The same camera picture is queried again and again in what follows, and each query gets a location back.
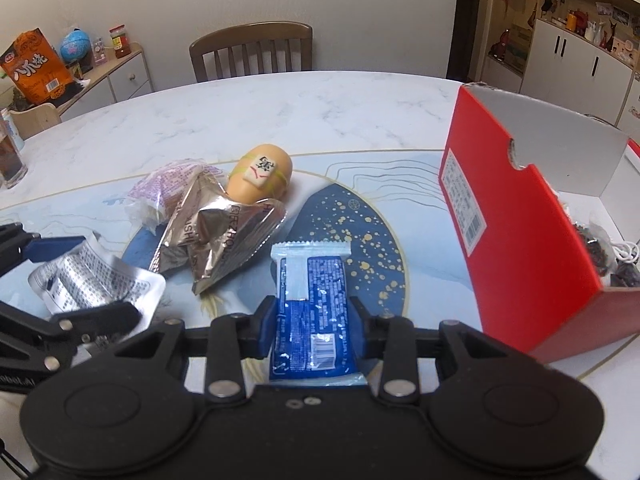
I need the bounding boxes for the red lidded jar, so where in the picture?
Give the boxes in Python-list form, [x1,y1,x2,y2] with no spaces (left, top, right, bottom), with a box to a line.
[110,24,131,58]

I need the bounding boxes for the orange snack bag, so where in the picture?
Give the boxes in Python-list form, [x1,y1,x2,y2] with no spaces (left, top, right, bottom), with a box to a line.
[1,28,80,106]

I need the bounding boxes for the blue white snack wrapper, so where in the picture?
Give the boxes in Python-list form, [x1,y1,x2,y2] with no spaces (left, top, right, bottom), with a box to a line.
[270,240,356,380]

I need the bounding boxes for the pink snack packet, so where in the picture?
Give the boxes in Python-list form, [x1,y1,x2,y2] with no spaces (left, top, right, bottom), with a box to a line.
[125,158,228,233]

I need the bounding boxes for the silver foil bag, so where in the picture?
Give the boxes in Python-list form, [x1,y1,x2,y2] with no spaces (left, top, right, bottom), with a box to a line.
[149,171,286,295]

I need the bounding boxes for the glass bottle dark liquid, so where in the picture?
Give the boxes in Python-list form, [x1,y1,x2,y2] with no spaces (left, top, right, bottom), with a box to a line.
[0,119,28,188]

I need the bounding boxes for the white wall cabinets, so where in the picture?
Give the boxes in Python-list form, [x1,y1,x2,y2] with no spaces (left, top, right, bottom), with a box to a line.
[521,0,639,139]

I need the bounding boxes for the red cardboard shoe box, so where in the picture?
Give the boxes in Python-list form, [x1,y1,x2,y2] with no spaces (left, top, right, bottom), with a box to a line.
[439,84,639,362]

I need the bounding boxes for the small silver printed packet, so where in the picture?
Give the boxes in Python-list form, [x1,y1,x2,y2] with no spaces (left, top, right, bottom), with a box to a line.
[28,236,166,335]

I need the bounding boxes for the dark tea leaf packet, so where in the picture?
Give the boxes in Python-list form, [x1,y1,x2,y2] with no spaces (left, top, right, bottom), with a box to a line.
[561,202,639,288]

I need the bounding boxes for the yellow egg toy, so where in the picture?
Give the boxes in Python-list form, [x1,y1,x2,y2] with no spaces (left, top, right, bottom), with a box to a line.
[227,144,293,204]

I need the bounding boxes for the white side cabinet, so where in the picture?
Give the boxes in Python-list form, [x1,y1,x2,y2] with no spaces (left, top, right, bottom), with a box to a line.
[8,43,155,139]

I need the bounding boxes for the wooden chair far side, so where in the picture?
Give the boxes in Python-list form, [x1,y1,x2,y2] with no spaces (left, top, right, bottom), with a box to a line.
[189,21,314,82]

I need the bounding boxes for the white cable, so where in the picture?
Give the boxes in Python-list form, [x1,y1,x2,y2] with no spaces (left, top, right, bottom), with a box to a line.
[610,239,640,265]

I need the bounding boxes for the blue globe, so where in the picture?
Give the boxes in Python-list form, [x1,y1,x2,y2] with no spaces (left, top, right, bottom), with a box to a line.
[60,28,92,64]

